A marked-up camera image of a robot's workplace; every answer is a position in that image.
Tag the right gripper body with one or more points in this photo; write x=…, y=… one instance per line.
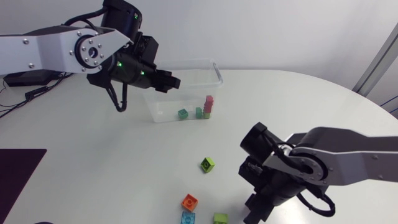
x=259, y=208

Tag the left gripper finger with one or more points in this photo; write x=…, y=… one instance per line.
x=169, y=84
x=164, y=74

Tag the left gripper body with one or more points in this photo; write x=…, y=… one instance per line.
x=138, y=73

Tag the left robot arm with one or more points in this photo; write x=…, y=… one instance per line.
x=53, y=49

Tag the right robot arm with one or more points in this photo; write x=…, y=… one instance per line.
x=342, y=161

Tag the clear plastic container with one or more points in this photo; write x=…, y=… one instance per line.
x=189, y=90

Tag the lime green toy brick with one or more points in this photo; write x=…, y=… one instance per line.
x=207, y=164
x=220, y=218
x=206, y=115

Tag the red toy brick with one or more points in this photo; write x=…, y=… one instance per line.
x=210, y=99
x=208, y=108

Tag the orange toy brick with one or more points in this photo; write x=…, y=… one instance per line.
x=189, y=202

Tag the light blue toy brick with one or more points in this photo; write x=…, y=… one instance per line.
x=187, y=218

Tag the black power brick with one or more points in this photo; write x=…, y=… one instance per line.
x=31, y=77

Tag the dark mat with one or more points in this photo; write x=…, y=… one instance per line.
x=15, y=177

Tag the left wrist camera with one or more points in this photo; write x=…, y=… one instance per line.
x=148, y=46

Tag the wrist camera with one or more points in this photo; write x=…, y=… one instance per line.
x=148, y=46
x=250, y=172

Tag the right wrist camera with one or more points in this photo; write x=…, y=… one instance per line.
x=250, y=172

